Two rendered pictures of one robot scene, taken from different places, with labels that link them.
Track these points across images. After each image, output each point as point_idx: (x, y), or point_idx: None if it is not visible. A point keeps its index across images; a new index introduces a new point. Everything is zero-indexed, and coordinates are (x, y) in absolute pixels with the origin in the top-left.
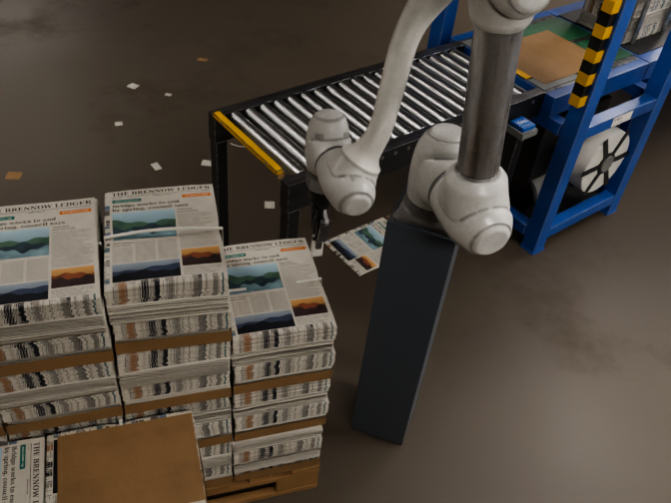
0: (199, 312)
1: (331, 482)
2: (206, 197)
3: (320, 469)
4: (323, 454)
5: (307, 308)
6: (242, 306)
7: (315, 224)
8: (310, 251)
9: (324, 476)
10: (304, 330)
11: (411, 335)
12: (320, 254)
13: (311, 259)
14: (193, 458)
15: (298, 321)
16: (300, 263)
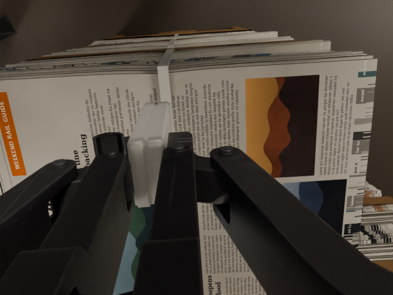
0: None
1: (236, 7)
2: None
3: (217, 17)
4: (199, 10)
5: (290, 137)
6: (246, 291)
7: (120, 252)
8: (22, 80)
9: (227, 14)
10: (366, 158)
11: None
12: (170, 114)
13: (65, 84)
14: (382, 266)
15: (334, 170)
16: (85, 124)
